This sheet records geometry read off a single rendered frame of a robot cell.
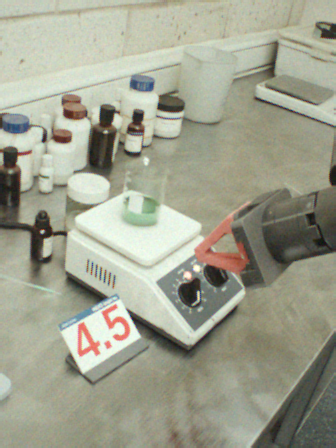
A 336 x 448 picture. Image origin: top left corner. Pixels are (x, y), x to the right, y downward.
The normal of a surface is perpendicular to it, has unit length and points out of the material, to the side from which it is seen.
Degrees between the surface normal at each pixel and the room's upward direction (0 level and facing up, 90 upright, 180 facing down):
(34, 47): 90
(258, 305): 0
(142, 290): 90
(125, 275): 90
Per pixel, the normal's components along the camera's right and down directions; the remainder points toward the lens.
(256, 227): 0.73, -0.22
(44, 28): 0.81, 0.41
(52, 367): 0.17, -0.84
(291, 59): -0.55, 0.40
